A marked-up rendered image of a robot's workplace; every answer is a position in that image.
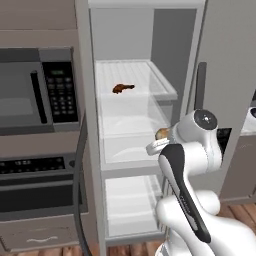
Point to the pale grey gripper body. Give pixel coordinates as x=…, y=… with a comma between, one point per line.
x=156, y=147

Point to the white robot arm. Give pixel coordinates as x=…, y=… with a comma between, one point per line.
x=206, y=160

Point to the tan chicken drumstick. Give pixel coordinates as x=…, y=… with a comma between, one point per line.
x=162, y=134

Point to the clear fridge drawer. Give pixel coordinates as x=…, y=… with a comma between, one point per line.
x=126, y=133

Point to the white large fridge drawer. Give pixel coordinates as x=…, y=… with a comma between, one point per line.
x=130, y=206

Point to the brown chicken drumstick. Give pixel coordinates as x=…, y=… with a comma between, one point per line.
x=120, y=88

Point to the white glass fridge shelf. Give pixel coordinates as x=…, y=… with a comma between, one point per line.
x=130, y=75

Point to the grey fridge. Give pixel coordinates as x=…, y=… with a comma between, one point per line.
x=88, y=100

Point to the grey fridge door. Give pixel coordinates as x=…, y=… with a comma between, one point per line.
x=230, y=60

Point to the beige base cupboard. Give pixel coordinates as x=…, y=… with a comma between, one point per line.
x=241, y=166

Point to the dark curved bar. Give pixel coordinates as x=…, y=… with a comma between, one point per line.
x=77, y=186

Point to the dark round item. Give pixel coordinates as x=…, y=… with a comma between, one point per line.
x=253, y=112

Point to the grey built-in oven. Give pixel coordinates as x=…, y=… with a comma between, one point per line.
x=33, y=190

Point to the beige drawer front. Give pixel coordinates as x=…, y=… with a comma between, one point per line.
x=40, y=233

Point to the grey microwave oven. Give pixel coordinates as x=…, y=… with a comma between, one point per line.
x=20, y=93

